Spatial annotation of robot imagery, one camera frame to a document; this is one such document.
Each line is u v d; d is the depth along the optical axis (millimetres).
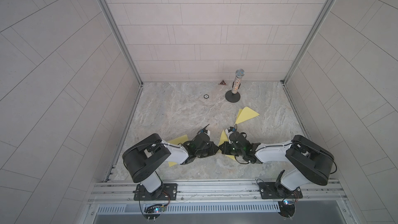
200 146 674
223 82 1159
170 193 707
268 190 706
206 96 1084
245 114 974
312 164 434
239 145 671
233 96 1080
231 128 807
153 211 654
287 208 685
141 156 456
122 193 710
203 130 817
